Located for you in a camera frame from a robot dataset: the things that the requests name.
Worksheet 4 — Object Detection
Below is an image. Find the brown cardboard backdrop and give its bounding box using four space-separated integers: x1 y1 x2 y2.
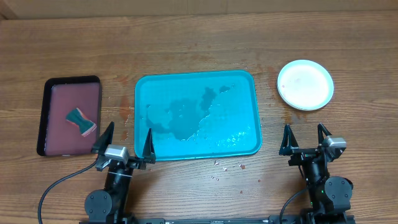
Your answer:
1 0 397 20

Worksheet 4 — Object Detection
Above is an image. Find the white plate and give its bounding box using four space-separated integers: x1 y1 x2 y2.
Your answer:
277 62 335 111

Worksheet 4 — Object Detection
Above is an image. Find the black tray of reddish water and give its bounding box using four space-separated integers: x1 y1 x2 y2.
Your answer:
37 75 102 156

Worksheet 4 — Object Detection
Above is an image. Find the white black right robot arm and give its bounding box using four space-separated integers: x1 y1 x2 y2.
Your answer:
276 123 355 224

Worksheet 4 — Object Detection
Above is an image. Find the pink green sponge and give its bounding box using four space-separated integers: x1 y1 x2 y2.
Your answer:
66 108 97 137

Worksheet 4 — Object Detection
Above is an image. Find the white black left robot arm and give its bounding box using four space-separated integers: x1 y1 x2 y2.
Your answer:
85 122 156 224

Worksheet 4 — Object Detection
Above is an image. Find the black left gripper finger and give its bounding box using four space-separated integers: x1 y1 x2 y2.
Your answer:
142 128 156 164
91 121 114 154

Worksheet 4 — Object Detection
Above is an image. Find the blue plastic tray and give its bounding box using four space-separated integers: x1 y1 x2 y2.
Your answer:
134 70 262 161

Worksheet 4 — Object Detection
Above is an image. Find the light blue plate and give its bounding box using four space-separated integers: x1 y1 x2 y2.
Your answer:
277 59 335 110

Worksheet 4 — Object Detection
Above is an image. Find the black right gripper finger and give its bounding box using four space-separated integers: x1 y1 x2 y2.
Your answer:
317 123 331 143
279 124 299 156

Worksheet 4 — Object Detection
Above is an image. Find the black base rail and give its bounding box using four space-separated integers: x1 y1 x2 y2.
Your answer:
124 214 355 224

